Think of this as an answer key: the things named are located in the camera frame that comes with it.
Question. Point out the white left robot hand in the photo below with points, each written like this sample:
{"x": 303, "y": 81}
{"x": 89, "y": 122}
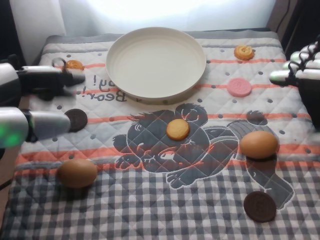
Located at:
{"x": 10, "y": 82}

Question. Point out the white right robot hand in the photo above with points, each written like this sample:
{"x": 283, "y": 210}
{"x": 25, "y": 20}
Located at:
{"x": 311, "y": 95}

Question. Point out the brown egg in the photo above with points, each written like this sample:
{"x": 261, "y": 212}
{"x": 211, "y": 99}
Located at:
{"x": 77, "y": 173}
{"x": 259, "y": 144}

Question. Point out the cream round plate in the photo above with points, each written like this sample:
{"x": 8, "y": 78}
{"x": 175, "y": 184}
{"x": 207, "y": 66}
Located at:
{"x": 155, "y": 62}

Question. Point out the golden swirl butter cookie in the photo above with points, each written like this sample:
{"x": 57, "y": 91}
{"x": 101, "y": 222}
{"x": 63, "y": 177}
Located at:
{"x": 74, "y": 64}
{"x": 244, "y": 52}

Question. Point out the pink round cookie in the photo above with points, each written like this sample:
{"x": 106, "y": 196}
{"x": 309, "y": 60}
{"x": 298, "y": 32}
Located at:
{"x": 238, "y": 87}

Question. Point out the dark chocolate sandwich cookie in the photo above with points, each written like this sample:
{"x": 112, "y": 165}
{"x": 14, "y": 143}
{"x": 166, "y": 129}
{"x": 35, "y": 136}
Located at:
{"x": 260, "y": 206}
{"x": 78, "y": 120}

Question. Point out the round golden biscuit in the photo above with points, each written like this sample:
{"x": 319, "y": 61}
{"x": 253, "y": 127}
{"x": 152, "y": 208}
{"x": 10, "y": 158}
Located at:
{"x": 177, "y": 129}

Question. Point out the grey quilt with bear print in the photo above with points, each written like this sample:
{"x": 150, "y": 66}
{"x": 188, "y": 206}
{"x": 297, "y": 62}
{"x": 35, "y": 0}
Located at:
{"x": 150, "y": 212}

